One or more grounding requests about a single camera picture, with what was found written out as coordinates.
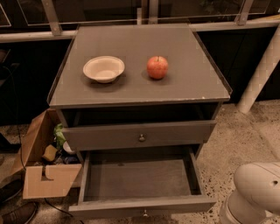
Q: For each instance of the metal railing frame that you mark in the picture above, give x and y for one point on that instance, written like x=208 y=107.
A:
x=30 y=20

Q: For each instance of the round drawer knob top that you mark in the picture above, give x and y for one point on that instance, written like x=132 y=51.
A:
x=141 y=138

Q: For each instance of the round drawer knob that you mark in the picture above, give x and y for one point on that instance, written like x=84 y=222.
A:
x=141 y=138
x=145 y=215

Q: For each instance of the green crumpled bag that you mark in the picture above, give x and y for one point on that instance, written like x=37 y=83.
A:
x=58 y=136

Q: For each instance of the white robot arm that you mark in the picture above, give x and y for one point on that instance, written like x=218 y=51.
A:
x=256 y=197

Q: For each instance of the white paper bowl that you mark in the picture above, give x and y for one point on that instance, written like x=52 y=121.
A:
x=104 y=69

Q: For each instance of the grey drawer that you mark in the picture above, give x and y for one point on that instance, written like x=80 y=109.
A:
x=109 y=137
x=125 y=182

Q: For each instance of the grey top drawer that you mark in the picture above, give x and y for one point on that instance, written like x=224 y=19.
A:
x=109 y=137

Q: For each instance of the dark shoe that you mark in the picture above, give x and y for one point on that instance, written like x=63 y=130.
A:
x=21 y=215

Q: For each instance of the yellow sponge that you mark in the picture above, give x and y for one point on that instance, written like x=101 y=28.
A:
x=50 y=153

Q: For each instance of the red apple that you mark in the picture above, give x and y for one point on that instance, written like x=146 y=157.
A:
x=157 y=67

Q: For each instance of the round drawer knob middle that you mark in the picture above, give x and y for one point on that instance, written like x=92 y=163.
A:
x=145 y=215

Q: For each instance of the grey wooden drawer cabinet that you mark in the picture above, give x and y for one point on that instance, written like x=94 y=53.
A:
x=192 y=90

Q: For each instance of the white diagonal post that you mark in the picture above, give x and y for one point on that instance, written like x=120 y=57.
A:
x=262 y=74

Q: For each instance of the brown cardboard box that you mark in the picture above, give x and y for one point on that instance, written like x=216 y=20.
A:
x=43 y=180

